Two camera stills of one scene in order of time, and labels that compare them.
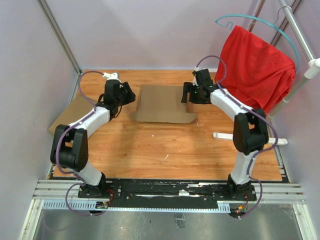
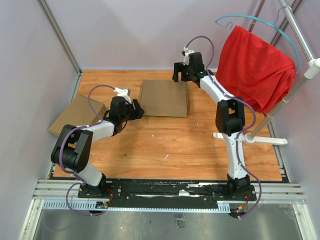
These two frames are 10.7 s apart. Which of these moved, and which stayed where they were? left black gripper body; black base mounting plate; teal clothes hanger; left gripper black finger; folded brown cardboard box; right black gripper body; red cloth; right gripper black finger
Moved: left black gripper body; right gripper black finger; left gripper black finger; right black gripper body
Stayed: black base mounting plate; teal clothes hanger; folded brown cardboard box; red cloth
